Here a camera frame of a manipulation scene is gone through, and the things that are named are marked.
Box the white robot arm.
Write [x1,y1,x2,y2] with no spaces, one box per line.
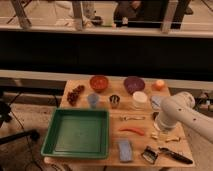
[154,92,213,143]

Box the small metal cup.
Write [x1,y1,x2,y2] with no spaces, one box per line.
[109,94,120,108]

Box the blue plastic cup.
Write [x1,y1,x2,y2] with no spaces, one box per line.
[87,93,99,108]

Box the clear plastic cup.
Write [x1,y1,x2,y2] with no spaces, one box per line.
[132,91,148,109]

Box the orange bowl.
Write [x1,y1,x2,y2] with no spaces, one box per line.
[89,75,109,92]

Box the purple bowl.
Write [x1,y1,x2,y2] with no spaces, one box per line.
[124,76,145,94]

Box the red grapes bunch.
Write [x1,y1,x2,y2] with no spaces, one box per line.
[67,85,85,106]

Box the blue folded cloth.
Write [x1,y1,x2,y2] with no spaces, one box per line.
[150,96,164,110]

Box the orange fruit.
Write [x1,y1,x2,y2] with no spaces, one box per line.
[152,79,165,91]

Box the red chili pepper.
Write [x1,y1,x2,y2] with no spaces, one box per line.
[119,127,145,136]

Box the small black block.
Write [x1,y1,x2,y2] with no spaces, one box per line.
[152,112,159,120]

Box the green plastic tray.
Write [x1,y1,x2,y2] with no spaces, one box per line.
[41,108,109,160]

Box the blue sponge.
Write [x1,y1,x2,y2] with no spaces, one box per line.
[118,139,133,162]

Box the black chair base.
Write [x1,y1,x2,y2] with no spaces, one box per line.
[0,96,40,145]

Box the black handled knife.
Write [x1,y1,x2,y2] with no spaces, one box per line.
[159,147,193,164]

